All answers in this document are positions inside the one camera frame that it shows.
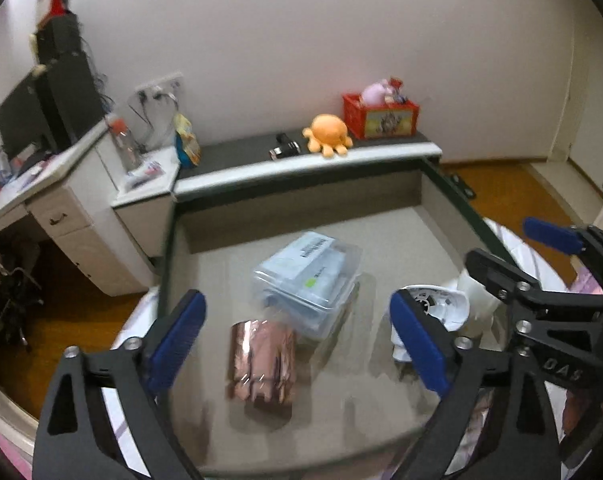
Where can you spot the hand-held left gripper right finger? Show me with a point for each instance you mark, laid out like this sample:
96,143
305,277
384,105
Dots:
421,345

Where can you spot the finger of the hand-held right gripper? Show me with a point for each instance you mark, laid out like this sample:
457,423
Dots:
551,234
491,270

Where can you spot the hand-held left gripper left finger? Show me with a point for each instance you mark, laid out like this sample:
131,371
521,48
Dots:
181,340

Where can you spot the white striped bed sheet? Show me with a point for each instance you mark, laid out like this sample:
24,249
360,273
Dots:
509,240

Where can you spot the white round plastic device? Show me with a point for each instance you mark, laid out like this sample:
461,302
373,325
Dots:
441,305

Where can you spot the pink blanket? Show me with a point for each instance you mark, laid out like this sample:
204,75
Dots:
589,282

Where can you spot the rose gold foil packet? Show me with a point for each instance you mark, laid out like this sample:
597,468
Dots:
261,360

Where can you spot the small white nightstand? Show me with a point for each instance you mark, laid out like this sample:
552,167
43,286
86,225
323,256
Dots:
141,220

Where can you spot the clear plastic case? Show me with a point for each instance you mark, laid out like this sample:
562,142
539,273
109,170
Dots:
306,280

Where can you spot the white desk with drawers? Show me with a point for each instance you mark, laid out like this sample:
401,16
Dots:
76,240

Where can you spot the red blue packet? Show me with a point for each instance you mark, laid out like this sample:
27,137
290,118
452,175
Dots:
141,175

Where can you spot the black office chair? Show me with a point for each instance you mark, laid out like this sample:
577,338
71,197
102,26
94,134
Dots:
16,300

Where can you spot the red plastic crate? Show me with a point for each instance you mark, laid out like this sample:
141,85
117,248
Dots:
386,120

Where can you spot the low grey white ledge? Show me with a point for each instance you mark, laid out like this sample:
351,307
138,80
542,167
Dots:
241,157

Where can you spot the yellow blue snack bag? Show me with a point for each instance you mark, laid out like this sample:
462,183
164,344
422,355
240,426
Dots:
187,145

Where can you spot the clear bottle orange cap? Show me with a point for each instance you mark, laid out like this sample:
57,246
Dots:
126,145

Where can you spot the small red white figure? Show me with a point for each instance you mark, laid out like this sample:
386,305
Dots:
396,87

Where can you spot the pink plush toy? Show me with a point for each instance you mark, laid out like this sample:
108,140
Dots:
376,92

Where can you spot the orange octopus plush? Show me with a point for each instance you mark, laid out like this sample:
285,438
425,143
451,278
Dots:
329,132

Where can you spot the small black device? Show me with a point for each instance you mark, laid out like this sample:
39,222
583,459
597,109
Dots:
284,147

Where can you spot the black computer tower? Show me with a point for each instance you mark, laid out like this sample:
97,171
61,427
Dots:
74,95

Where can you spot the black computer monitor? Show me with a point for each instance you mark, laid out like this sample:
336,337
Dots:
24,115

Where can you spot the small beige hanging toy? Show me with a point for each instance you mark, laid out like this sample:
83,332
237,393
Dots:
39,67

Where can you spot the black speaker box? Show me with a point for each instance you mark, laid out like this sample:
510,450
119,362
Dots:
59,35

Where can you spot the red desk calendar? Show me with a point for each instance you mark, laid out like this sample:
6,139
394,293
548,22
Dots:
56,5

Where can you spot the black metal floor bracket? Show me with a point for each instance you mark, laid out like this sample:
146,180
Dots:
461,185

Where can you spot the white wall power outlet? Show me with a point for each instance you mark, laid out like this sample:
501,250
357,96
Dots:
161,84

